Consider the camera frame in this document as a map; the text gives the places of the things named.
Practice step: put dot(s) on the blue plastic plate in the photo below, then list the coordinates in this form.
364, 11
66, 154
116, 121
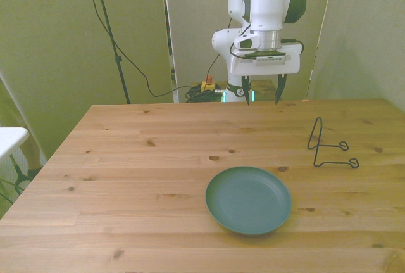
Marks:
248, 201

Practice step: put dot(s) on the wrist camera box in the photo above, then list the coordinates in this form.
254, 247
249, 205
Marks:
269, 60

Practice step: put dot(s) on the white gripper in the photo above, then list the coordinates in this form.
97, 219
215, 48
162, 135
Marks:
269, 68

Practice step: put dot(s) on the yellow emergency stop box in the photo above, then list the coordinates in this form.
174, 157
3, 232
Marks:
209, 87

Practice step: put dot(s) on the tall black tripod pole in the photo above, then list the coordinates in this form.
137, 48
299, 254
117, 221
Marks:
118, 59

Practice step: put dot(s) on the black camera stand legs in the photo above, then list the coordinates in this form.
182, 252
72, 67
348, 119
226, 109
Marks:
19, 176

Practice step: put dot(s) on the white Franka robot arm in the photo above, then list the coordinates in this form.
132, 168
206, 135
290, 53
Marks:
267, 3

